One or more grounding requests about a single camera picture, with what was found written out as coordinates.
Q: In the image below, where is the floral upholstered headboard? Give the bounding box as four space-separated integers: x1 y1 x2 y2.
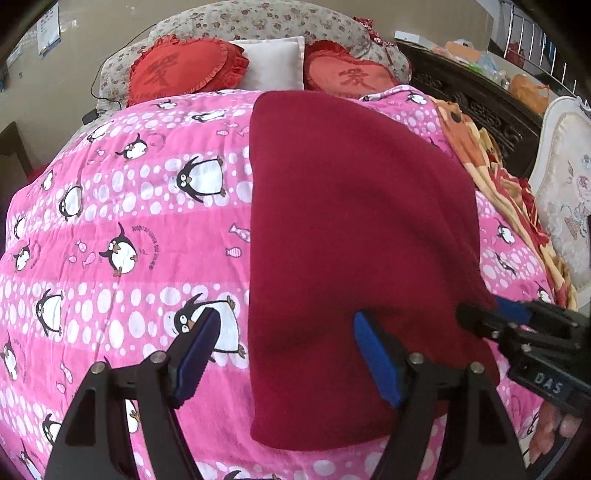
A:
99 0 411 112

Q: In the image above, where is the dark carved wooden furniture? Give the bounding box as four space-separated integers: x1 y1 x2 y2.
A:
396 39 546 181

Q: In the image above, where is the metal railing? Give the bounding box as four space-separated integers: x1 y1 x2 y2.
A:
501 7 591 97

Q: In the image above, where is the dark wooden cabinet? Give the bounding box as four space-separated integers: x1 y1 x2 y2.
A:
0 121 33 213

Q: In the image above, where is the orange plastic bag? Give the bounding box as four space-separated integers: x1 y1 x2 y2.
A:
509 74 552 114

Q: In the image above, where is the pink penguin print blanket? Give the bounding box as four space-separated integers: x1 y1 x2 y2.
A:
0 88 568 480

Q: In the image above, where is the dark red fleece garment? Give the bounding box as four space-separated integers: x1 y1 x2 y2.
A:
248 90 502 450

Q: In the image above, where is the person's right hand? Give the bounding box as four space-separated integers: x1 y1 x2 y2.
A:
529 401 585 467

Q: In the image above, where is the orange floral blanket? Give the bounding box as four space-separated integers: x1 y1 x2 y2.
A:
434 98 578 310

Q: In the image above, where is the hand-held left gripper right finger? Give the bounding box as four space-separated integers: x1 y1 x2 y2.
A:
353 311 527 480

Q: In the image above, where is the large red heart pillow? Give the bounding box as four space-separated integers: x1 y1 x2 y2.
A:
127 37 250 107

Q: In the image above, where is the white upholstered chair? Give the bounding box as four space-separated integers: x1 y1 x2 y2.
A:
526 96 591 291

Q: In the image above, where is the small red heart pillow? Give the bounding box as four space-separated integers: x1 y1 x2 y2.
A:
303 40 400 99

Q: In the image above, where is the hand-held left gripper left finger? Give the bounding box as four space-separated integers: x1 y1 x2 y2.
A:
44 307 222 480

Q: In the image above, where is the wall calendar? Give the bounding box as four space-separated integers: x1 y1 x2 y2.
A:
37 2 62 56

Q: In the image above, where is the white square pillow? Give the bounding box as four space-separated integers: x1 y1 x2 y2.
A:
228 36 306 90

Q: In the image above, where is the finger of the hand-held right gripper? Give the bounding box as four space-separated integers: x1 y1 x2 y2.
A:
494 295 533 325
455 302 513 342

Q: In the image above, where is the cardboard box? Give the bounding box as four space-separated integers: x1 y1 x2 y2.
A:
445 41 481 63

